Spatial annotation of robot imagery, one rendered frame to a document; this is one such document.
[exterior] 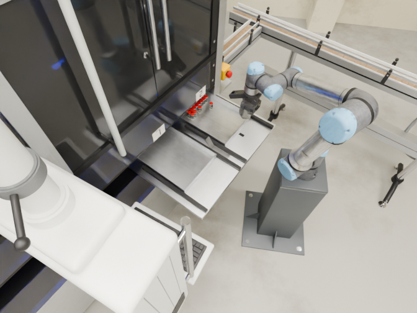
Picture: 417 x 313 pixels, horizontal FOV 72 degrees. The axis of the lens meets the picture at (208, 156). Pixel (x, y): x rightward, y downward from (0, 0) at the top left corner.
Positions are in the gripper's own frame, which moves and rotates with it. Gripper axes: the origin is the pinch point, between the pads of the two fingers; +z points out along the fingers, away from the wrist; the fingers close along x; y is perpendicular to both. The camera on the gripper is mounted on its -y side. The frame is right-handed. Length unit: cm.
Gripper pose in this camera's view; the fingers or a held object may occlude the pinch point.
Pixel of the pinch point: (242, 115)
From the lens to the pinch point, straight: 162.5
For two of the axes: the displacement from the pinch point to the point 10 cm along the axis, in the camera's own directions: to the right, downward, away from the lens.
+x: 5.9, -6.6, 4.6
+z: -0.3, 5.5, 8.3
